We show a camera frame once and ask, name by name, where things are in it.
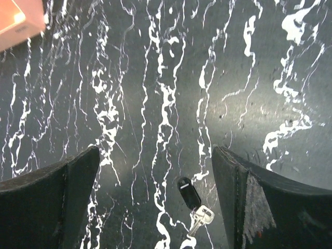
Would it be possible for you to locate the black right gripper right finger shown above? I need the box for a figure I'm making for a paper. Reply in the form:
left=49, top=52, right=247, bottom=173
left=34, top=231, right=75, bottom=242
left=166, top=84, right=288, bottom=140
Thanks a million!
left=212, top=146, right=331, bottom=248

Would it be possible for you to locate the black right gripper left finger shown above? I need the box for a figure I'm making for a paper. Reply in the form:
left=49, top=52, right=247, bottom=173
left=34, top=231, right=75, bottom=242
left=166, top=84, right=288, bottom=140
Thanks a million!
left=1, top=146, right=100, bottom=248

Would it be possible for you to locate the brass key on black tag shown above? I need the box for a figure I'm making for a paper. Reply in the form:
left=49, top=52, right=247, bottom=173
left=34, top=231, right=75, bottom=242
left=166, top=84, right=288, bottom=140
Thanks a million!
left=188, top=205, right=215, bottom=237

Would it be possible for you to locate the black key tag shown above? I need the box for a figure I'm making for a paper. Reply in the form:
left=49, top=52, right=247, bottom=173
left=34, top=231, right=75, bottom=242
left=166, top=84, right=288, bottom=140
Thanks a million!
left=177, top=177, right=201, bottom=211

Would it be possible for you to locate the orange plastic file organizer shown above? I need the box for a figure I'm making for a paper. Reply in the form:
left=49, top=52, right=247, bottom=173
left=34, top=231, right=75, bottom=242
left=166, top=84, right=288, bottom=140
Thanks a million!
left=1, top=0, right=46, bottom=51

